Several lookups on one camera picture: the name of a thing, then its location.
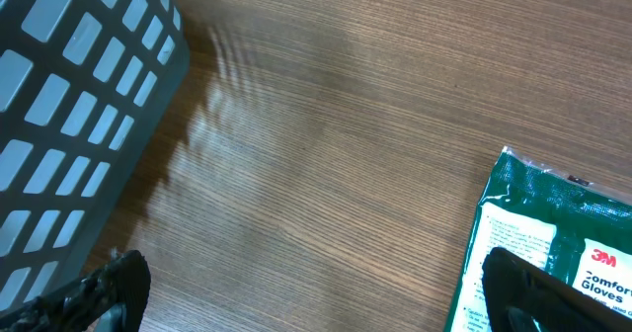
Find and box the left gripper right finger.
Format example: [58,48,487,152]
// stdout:
[482,247,631,332]

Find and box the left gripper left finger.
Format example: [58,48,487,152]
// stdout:
[1,250,151,332]

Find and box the green white wipes packet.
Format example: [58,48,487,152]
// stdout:
[445,146,631,331]

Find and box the grey plastic mesh basket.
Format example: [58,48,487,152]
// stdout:
[1,0,190,314]

